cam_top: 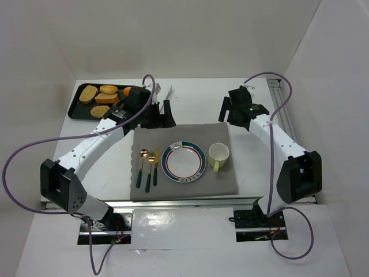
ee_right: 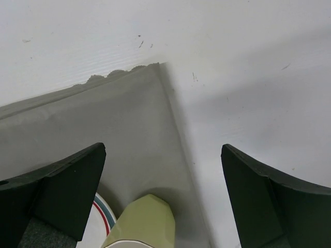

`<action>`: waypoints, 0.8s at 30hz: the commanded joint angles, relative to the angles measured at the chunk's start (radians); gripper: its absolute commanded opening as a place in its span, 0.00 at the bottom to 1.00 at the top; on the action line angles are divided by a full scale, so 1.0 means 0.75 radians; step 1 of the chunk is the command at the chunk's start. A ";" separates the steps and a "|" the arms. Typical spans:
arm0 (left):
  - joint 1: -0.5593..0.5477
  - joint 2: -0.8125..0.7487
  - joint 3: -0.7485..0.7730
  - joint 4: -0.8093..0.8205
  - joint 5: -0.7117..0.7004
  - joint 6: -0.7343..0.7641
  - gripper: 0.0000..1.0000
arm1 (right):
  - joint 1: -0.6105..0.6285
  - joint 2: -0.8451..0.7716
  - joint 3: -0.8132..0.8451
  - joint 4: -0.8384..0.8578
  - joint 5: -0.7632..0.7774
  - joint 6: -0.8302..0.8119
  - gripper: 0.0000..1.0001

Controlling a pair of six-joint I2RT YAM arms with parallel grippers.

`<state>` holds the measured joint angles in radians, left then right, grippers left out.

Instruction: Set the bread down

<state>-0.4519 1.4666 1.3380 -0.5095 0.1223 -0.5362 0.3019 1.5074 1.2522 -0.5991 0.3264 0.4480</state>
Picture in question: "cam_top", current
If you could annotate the aluminium rail front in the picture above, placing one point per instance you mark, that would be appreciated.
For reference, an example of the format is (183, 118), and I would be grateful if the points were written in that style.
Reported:
(210, 202)

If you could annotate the orange cake slice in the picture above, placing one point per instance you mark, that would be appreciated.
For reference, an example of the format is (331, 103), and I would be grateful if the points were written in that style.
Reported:
(103, 98)

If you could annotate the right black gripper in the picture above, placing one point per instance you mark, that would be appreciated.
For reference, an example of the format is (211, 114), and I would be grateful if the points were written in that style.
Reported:
(231, 109)

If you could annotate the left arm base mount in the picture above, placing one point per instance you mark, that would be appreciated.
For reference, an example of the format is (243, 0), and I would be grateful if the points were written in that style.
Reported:
(119, 230)

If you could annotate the gold fork green handle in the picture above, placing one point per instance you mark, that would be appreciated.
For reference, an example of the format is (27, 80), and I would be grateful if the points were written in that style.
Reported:
(151, 160)

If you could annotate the seeded bread slice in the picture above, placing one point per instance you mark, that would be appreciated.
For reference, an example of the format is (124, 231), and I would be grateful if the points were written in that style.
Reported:
(99, 111)
(88, 94)

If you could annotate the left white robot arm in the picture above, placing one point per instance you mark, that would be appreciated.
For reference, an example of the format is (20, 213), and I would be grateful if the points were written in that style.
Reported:
(60, 180)

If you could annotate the black serving tray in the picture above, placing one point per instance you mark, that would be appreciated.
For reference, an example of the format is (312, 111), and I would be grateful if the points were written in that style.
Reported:
(79, 111)

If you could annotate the round bun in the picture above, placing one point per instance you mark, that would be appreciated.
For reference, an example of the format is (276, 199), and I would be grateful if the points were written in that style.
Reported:
(108, 89)

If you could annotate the aluminium rail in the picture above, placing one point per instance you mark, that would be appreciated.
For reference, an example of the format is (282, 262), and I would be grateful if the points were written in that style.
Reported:
(282, 116)
(210, 202)

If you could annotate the gold spoon green handle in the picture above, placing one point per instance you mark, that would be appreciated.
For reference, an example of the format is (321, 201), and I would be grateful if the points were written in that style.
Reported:
(143, 156)

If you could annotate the seeded bread slice front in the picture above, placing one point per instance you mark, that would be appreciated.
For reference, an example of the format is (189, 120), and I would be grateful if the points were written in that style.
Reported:
(99, 111)

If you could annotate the gold knife green handle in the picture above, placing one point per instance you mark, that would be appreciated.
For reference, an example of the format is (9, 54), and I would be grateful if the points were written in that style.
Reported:
(156, 166)

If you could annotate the white plate green rim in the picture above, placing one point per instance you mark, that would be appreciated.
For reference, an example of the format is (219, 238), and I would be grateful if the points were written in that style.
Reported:
(183, 162)

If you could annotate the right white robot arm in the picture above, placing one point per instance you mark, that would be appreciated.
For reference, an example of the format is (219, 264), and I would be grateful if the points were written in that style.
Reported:
(297, 173)

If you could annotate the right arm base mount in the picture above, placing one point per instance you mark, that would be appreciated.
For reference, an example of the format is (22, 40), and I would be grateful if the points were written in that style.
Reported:
(253, 225)

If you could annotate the orange fruit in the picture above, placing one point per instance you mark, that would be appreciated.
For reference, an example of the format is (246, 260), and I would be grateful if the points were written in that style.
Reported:
(126, 91)

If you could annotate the aluminium rail right side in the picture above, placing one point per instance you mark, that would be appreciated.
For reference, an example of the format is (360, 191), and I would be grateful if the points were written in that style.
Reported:
(282, 116)

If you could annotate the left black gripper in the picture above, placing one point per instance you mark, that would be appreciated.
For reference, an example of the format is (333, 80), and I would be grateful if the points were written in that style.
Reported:
(158, 118)

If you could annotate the light yellow mug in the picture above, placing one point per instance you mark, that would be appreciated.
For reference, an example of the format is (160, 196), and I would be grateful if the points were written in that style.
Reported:
(218, 155)

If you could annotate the grey placemat cloth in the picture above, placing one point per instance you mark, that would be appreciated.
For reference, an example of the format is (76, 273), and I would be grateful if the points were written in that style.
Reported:
(209, 184)

